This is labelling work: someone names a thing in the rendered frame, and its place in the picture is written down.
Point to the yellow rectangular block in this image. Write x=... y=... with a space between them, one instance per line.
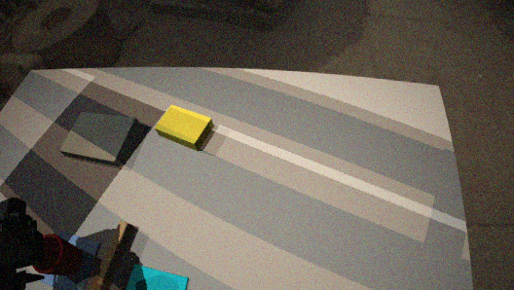
x=184 y=127

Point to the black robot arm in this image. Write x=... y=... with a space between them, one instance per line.
x=21 y=245

